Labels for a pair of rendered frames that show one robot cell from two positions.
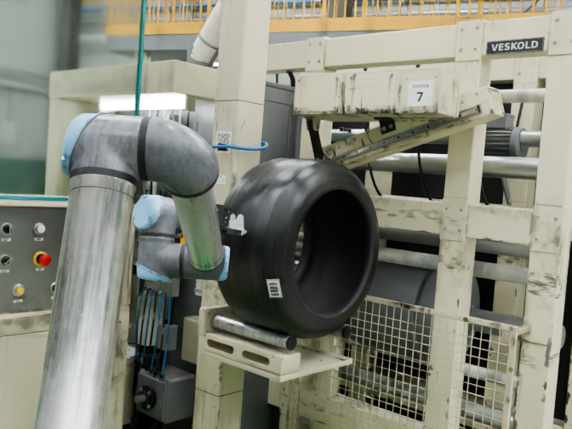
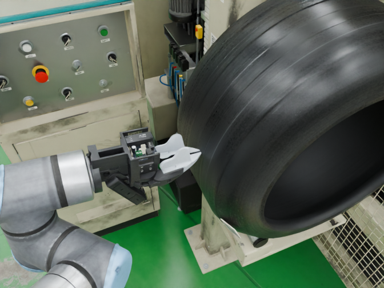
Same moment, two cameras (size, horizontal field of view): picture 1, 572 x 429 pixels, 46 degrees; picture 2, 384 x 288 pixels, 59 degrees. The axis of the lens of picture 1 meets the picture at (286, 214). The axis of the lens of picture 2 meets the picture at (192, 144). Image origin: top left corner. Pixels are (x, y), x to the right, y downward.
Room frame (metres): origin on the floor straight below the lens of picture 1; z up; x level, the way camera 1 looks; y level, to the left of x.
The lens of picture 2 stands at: (1.58, -0.06, 1.74)
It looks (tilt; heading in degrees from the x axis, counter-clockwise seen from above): 47 degrees down; 26
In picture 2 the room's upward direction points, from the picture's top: straight up
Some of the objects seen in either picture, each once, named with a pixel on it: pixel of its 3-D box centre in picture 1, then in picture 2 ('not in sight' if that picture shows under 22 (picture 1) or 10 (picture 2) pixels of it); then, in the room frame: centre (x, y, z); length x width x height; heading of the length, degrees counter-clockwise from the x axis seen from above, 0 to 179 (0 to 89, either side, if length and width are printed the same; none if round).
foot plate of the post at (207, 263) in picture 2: not in sight; (215, 241); (2.41, 0.19, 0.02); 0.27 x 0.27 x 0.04; 48
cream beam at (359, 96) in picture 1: (380, 97); not in sight; (2.39, -0.30, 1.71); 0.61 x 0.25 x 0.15; 48
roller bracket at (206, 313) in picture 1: (243, 316); not in sight; (2.37, 0.12, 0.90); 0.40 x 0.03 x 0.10; 138
